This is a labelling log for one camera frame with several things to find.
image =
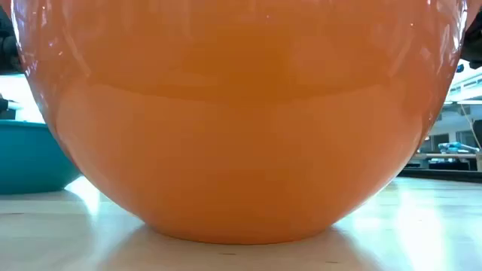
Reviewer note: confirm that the large orange plastic bowl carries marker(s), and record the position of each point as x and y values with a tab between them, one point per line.
241	131

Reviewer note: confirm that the blue plastic bowl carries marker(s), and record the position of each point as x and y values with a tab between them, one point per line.
30	158

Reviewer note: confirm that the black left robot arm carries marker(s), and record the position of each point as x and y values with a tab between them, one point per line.
7	45

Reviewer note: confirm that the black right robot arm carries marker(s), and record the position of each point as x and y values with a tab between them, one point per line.
473	41

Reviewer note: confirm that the wooden workbench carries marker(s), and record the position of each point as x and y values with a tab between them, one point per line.
448	155

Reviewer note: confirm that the light blue object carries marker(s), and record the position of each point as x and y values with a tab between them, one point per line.
457	147

